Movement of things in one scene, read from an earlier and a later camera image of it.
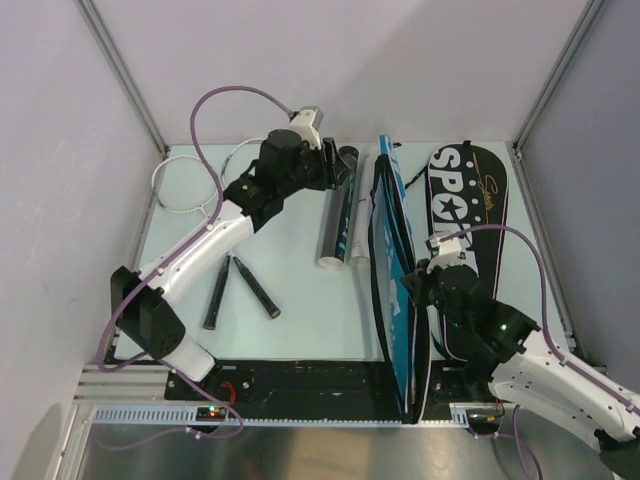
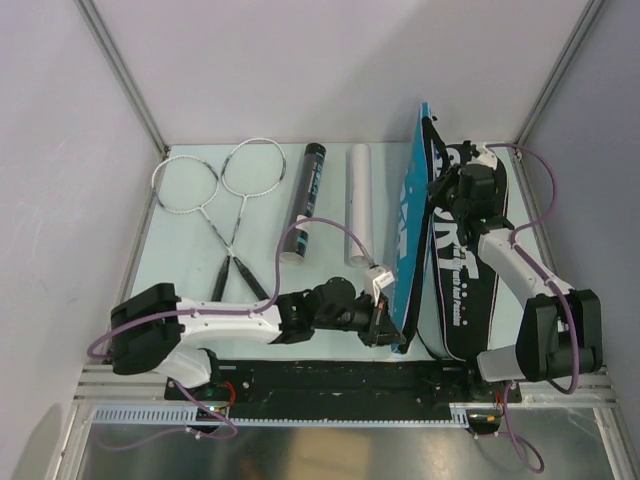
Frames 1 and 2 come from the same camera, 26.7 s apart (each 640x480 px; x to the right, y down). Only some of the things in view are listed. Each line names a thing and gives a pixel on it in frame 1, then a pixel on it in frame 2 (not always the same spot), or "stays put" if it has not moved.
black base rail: x=324 y=383 stays put
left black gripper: x=331 y=171 to x=381 y=329
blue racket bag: x=400 y=304 to x=414 y=241
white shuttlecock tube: x=360 y=247 stays put
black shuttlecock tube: x=334 y=240 to x=296 y=240
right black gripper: x=417 y=281 to x=437 y=188
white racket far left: x=188 y=185 stays put
